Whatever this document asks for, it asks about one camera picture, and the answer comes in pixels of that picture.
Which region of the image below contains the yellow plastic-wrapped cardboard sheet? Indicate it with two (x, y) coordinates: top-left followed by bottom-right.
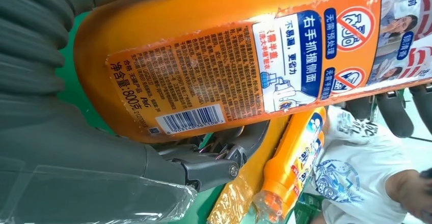
(207, 114), (291, 224)

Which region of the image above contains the person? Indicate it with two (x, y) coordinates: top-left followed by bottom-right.
(305, 105), (432, 224)

